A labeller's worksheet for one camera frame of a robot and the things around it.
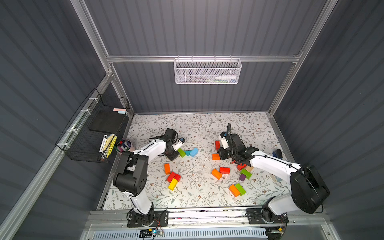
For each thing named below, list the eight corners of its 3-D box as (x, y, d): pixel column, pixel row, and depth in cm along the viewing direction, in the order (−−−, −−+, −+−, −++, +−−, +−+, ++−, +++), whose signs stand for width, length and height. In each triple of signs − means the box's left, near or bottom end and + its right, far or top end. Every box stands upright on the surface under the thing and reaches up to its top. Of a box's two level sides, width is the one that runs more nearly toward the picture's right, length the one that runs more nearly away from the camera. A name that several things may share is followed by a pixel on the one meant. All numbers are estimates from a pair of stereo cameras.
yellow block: (168, 188, 85) (167, 187, 83) (173, 179, 88) (173, 177, 86) (173, 191, 84) (172, 189, 82) (178, 181, 88) (177, 180, 85)
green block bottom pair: (241, 196, 82) (242, 195, 80) (234, 186, 86) (235, 184, 84) (246, 193, 83) (247, 192, 81) (239, 183, 87) (240, 182, 85)
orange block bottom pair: (235, 198, 82) (236, 196, 80) (227, 187, 85) (228, 186, 83) (239, 194, 83) (241, 193, 81) (232, 184, 86) (233, 183, 84)
